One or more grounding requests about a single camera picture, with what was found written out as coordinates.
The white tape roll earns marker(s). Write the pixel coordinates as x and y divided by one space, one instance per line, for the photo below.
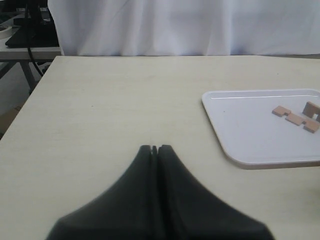
5 32

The grey side table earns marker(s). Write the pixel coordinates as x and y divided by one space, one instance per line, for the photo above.
11 56

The black monitor stand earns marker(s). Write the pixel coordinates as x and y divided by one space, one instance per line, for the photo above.
36 29

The white plastic tray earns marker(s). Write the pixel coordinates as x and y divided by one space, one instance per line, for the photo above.
255 138

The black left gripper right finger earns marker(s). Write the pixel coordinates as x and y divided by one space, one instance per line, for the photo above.
192 212

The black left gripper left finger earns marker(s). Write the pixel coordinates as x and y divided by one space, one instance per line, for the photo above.
123 212

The white curtain backdrop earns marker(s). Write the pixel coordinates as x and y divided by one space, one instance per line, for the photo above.
186 27

